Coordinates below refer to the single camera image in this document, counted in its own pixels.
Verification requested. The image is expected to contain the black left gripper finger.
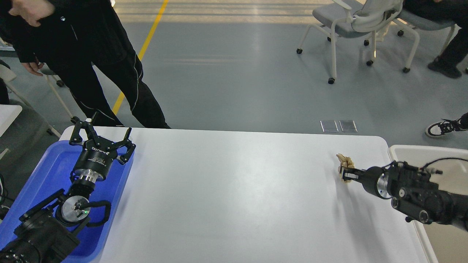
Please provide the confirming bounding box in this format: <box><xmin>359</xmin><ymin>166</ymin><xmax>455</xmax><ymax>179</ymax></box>
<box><xmin>111</xmin><ymin>128</ymin><xmax>136</xmax><ymax>165</ymax></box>
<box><xmin>69</xmin><ymin>116</ymin><xmax>99</xmax><ymax>147</ymax></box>

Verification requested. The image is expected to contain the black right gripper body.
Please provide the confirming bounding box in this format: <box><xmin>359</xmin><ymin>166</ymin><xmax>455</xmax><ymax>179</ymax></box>
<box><xmin>358</xmin><ymin>166</ymin><xmax>391</xmax><ymax>199</ymax></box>

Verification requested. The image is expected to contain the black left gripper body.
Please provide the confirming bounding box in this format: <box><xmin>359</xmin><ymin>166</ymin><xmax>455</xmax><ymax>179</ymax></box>
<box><xmin>72</xmin><ymin>137</ymin><xmax>117</xmax><ymax>181</ymax></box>

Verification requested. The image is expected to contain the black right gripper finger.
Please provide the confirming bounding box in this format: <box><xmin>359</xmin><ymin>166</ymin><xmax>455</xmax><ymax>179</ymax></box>
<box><xmin>341</xmin><ymin>173</ymin><xmax>361</xmax><ymax>182</ymax></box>
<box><xmin>340</xmin><ymin>165</ymin><xmax>363</xmax><ymax>174</ymax></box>

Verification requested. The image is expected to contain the brown paper ball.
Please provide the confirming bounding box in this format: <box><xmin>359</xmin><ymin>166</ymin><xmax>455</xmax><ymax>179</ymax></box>
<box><xmin>336</xmin><ymin>153</ymin><xmax>355</xmax><ymax>184</ymax></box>

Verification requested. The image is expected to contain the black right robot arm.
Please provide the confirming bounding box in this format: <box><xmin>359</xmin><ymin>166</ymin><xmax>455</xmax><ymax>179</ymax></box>
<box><xmin>339</xmin><ymin>160</ymin><xmax>468</xmax><ymax>231</ymax></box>

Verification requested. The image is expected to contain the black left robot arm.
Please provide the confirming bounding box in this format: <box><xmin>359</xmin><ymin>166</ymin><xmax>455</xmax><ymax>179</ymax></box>
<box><xmin>1</xmin><ymin>117</ymin><xmax>136</xmax><ymax>263</ymax></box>

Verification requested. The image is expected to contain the blue plastic tray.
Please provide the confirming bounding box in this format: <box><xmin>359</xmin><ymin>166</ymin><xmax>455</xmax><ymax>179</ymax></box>
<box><xmin>0</xmin><ymin>141</ymin><xmax>134</xmax><ymax>263</ymax></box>

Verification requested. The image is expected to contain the right metal floor plate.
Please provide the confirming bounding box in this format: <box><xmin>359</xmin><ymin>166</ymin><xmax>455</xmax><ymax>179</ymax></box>
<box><xmin>339</xmin><ymin>120</ymin><xmax>358</xmax><ymax>133</ymax></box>

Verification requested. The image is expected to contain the metal floor plate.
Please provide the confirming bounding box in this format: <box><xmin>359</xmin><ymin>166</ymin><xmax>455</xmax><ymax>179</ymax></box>
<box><xmin>320</xmin><ymin>120</ymin><xmax>338</xmax><ymax>133</ymax></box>
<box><xmin>339</xmin><ymin>120</ymin><xmax>358</xmax><ymax>133</ymax></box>

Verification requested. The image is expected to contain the left metal floor plate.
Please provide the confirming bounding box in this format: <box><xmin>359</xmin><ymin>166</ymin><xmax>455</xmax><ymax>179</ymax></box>
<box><xmin>320</xmin><ymin>120</ymin><xmax>338</xmax><ymax>133</ymax></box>

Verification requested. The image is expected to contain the grey chair at left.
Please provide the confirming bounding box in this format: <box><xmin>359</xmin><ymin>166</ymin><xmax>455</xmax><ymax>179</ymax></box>
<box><xmin>39</xmin><ymin>65</ymin><xmax>74</xmax><ymax>118</ymax></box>

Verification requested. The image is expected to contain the white side table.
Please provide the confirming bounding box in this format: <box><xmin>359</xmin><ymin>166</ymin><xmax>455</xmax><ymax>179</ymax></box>
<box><xmin>0</xmin><ymin>104</ymin><xmax>22</xmax><ymax>136</ymax></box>

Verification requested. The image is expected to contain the person in dark jeans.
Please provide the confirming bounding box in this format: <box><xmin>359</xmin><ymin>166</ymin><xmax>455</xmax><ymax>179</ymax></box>
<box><xmin>425</xmin><ymin>112</ymin><xmax>468</xmax><ymax>138</ymax></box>

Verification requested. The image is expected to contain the white plastic bin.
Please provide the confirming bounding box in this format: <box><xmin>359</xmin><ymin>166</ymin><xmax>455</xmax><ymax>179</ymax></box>
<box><xmin>388</xmin><ymin>145</ymin><xmax>468</xmax><ymax>263</ymax></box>

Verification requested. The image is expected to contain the person in black clothes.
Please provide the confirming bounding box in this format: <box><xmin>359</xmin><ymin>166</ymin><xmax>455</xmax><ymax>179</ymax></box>
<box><xmin>1</xmin><ymin>0</ymin><xmax>169</xmax><ymax>129</ymax></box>

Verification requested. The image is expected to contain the grey white office chair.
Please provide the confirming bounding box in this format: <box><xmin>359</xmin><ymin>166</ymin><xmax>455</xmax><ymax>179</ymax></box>
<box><xmin>296</xmin><ymin>0</ymin><xmax>403</xmax><ymax>84</ymax></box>

